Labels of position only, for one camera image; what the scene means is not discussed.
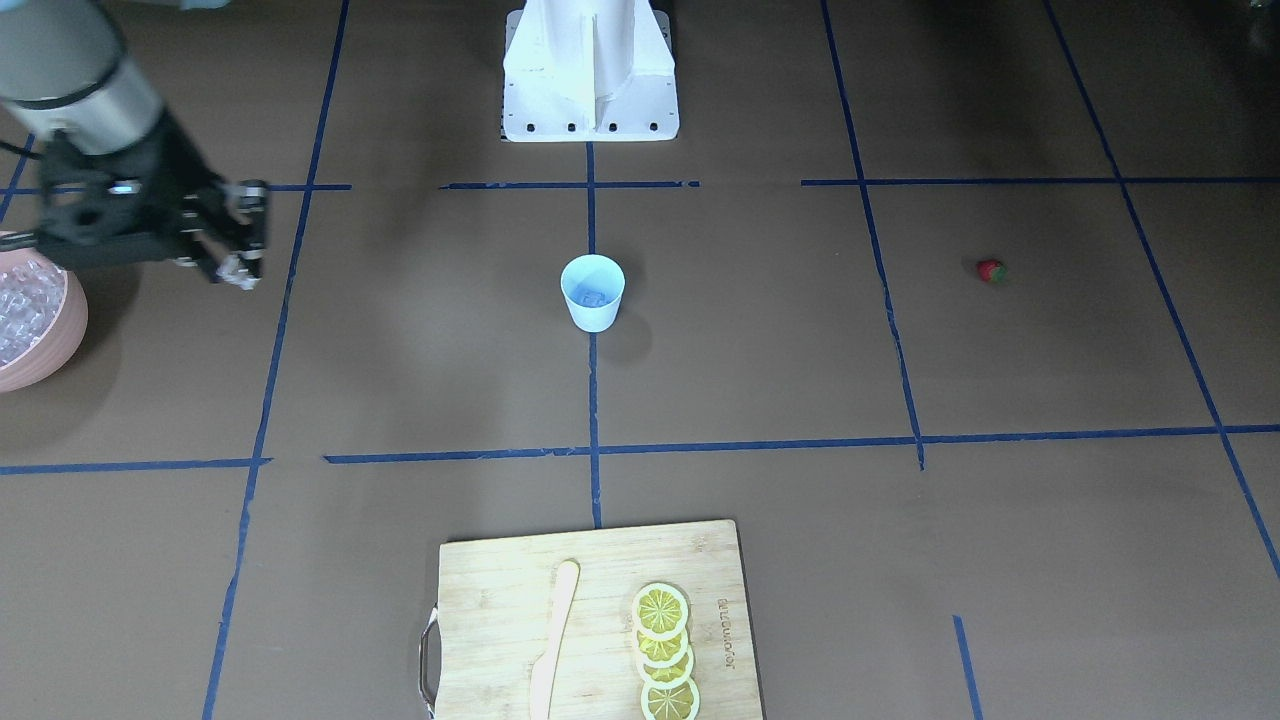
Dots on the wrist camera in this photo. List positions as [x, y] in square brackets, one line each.
[91, 211]

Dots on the yellow plastic knife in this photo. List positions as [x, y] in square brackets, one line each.
[543, 671]

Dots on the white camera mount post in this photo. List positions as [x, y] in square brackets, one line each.
[590, 71]

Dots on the clear ice cubes pile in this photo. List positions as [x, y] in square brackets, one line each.
[31, 296]

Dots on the lemon slice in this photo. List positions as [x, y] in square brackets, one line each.
[669, 676]
[661, 653]
[679, 702]
[660, 611]

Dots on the pink bowl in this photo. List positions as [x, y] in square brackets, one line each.
[64, 337]

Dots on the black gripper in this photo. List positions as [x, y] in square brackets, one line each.
[172, 158]

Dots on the red strawberry on table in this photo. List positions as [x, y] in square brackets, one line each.
[991, 271]

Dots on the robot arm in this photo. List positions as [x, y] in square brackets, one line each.
[64, 65]

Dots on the ice cube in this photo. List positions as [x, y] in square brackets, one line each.
[592, 298]

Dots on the bamboo cutting board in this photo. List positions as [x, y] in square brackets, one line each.
[489, 622]

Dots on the light blue plastic cup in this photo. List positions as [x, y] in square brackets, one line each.
[592, 287]

